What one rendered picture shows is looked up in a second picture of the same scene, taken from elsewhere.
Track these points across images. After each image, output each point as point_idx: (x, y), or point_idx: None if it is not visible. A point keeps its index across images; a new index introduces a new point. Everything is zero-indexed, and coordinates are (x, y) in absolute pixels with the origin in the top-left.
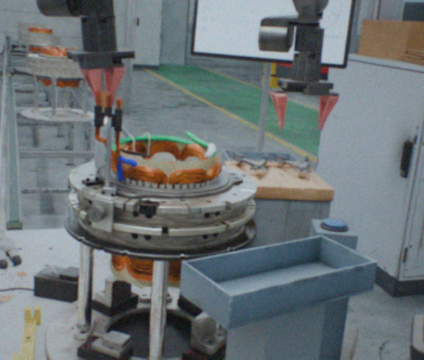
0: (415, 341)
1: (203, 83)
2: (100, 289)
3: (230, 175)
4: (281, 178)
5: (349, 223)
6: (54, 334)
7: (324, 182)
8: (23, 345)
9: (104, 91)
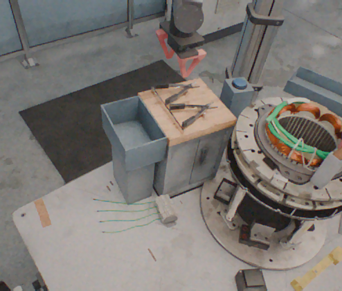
0: (257, 85)
1: None
2: (225, 270)
3: (266, 109)
4: (195, 101)
5: (226, 79)
6: (307, 254)
7: (186, 82)
8: (321, 269)
9: None
